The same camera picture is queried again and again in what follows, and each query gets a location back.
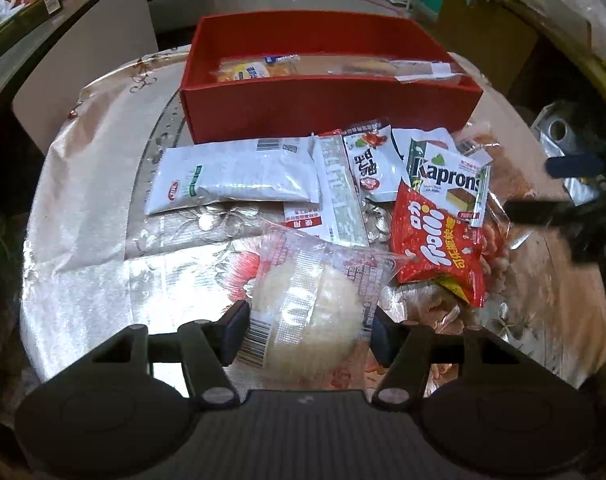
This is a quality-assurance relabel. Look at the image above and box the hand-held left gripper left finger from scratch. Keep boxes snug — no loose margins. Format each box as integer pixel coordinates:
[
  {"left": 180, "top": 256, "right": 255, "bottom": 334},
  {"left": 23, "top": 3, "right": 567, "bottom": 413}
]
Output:
[{"left": 85, "top": 300, "right": 251, "bottom": 407}]

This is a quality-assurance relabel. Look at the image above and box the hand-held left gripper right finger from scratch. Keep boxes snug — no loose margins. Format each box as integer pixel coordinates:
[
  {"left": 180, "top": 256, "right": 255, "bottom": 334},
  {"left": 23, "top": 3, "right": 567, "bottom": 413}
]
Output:
[{"left": 370, "top": 306, "right": 539, "bottom": 409}]

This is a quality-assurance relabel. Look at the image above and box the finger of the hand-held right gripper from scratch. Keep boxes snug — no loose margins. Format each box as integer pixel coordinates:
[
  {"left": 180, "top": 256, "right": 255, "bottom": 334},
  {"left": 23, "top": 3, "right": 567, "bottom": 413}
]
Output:
[
  {"left": 547, "top": 154, "right": 605, "bottom": 179},
  {"left": 506, "top": 200, "right": 584, "bottom": 227}
]

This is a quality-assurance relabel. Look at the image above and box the clear-wrapped white rice cake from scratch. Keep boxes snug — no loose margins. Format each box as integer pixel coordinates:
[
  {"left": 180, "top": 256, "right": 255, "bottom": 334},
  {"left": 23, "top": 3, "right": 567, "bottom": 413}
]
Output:
[{"left": 247, "top": 222, "right": 409, "bottom": 391}]

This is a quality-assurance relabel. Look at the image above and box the red snack packet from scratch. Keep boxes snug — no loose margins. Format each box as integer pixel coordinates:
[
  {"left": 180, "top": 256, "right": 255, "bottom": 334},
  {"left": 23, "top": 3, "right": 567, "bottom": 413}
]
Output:
[{"left": 389, "top": 180, "right": 488, "bottom": 309}]

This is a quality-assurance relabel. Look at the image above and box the long white red-label packet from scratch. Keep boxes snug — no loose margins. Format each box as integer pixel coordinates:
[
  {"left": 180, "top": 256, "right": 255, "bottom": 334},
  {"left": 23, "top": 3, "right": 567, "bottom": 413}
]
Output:
[{"left": 313, "top": 131, "right": 370, "bottom": 247}]

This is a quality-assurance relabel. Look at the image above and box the large white pouch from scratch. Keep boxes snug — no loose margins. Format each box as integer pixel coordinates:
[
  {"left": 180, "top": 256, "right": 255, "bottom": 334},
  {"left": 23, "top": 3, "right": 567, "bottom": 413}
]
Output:
[{"left": 145, "top": 136, "right": 323, "bottom": 217}]

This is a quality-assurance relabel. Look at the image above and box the red cardboard box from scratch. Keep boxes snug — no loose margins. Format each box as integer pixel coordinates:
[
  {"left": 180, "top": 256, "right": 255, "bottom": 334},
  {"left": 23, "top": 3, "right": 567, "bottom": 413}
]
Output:
[{"left": 179, "top": 14, "right": 485, "bottom": 145}]

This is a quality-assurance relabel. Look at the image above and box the clear bag of orange snacks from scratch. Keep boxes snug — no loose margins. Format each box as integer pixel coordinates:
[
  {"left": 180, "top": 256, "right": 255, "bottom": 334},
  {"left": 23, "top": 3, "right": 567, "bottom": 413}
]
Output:
[{"left": 453, "top": 120, "right": 529, "bottom": 306}]

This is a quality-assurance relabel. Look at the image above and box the green white wafer packet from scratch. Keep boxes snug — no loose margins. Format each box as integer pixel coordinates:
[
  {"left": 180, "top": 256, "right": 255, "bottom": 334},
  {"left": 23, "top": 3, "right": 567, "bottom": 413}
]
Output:
[{"left": 405, "top": 127, "right": 491, "bottom": 228}]

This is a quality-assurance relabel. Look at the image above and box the flat white red-print packet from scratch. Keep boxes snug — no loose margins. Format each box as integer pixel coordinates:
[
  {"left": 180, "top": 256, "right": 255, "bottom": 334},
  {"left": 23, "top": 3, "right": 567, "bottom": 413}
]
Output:
[{"left": 282, "top": 202, "right": 334, "bottom": 242}]

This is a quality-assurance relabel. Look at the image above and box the wooden cabinet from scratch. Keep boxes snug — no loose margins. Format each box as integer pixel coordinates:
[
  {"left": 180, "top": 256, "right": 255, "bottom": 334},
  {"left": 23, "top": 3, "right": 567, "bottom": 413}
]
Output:
[{"left": 435, "top": 0, "right": 606, "bottom": 126}]

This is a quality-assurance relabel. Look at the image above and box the white packet with tomato print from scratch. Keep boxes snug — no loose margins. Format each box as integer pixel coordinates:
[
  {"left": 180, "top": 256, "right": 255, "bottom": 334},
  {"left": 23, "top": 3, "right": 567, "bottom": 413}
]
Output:
[{"left": 342, "top": 119, "right": 411, "bottom": 203}]

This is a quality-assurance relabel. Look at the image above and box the shiny floral tablecloth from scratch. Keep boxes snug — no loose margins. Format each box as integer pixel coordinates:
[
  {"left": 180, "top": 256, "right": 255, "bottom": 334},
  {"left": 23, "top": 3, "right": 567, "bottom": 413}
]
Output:
[{"left": 20, "top": 45, "right": 606, "bottom": 411}]

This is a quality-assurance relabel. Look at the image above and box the clear-wrapped brown pastry packet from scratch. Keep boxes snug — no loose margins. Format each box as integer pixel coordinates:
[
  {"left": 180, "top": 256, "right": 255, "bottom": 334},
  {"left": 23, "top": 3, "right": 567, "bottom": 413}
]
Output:
[{"left": 328, "top": 57, "right": 466, "bottom": 86}]

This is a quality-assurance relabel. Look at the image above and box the yellow bread packet blue label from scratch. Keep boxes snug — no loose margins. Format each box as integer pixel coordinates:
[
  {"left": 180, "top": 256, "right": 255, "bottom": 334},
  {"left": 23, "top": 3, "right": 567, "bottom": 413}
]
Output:
[{"left": 215, "top": 55, "right": 301, "bottom": 83}]

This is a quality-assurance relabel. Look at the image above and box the beige counter cabinet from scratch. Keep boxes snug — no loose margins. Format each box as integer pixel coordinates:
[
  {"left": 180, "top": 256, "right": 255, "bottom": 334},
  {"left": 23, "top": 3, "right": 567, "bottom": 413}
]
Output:
[{"left": 0, "top": 0, "right": 159, "bottom": 156}]

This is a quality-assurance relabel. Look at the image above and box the dark green box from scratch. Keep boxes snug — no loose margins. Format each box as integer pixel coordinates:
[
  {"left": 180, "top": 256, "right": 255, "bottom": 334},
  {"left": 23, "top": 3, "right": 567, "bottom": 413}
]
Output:
[{"left": 0, "top": 0, "right": 66, "bottom": 48}]

